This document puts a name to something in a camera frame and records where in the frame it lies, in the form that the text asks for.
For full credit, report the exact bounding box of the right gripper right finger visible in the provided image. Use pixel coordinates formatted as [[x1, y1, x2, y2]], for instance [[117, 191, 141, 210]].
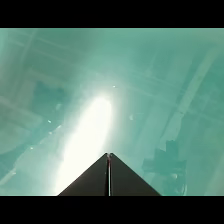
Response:
[[109, 152, 162, 197]]

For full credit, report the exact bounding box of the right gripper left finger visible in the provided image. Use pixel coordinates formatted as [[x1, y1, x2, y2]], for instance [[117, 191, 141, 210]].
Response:
[[58, 152, 110, 197]]

